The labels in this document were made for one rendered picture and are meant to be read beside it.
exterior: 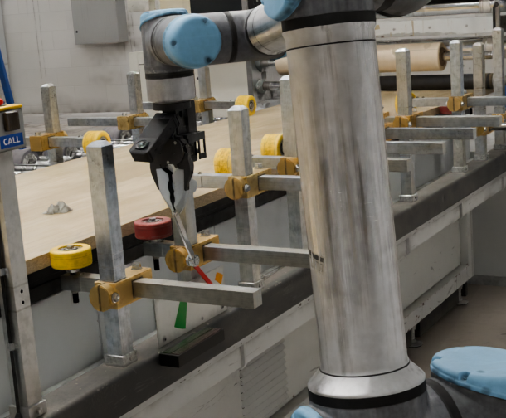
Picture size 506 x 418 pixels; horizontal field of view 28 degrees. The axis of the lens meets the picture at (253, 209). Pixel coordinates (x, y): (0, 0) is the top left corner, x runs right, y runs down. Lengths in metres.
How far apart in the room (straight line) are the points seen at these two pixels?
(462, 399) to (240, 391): 1.56
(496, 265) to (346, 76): 3.56
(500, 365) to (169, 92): 0.83
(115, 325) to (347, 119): 0.85
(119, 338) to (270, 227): 1.00
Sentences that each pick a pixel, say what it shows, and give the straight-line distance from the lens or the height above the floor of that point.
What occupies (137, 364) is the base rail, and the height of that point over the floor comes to 0.70.
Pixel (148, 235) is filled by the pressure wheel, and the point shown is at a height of 0.88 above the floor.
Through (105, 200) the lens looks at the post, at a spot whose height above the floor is 1.02.
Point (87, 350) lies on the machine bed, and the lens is 2.22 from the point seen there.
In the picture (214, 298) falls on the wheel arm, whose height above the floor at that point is 0.84.
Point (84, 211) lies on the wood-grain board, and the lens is 2.41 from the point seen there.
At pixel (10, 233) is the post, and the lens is 1.69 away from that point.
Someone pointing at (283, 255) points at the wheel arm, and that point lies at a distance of 2.05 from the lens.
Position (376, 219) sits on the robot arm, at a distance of 1.25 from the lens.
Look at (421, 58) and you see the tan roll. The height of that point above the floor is 1.05.
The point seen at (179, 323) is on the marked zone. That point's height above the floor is 0.73.
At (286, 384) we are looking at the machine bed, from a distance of 3.07.
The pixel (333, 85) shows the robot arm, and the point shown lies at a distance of 1.23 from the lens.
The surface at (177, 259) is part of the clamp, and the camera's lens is 2.09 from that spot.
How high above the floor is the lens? 1.36
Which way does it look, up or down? 12 degrees down
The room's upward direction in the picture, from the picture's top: 4 degrees counter-clockwise
